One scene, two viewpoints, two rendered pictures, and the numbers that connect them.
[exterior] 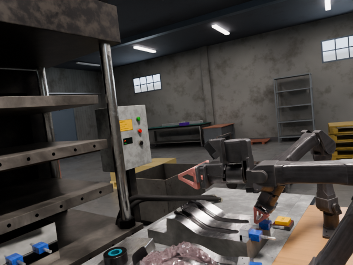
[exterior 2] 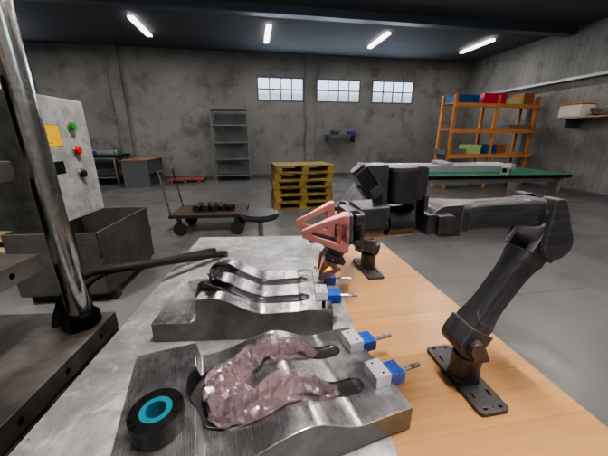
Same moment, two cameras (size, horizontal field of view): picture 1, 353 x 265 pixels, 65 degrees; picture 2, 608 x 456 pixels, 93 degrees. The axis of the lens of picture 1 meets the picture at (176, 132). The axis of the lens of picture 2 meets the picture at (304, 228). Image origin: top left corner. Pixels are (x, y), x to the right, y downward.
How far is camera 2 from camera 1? 60 cm
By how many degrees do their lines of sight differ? 41
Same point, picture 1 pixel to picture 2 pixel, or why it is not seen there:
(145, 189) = not seen: hidden behind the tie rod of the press
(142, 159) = (87, 203)
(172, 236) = (206, 326)
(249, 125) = (181, 160)
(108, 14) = not seen: outside the picture
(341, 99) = (272, 140)
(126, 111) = (43, 106)
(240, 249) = (323, 318)
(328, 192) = not seen: hidden behind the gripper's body
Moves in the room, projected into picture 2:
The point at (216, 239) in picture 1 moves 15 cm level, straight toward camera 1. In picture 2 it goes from (289, 313) to (321, 345)
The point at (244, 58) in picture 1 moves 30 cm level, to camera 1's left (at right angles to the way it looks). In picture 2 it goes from (172, 76) to (161, 74)
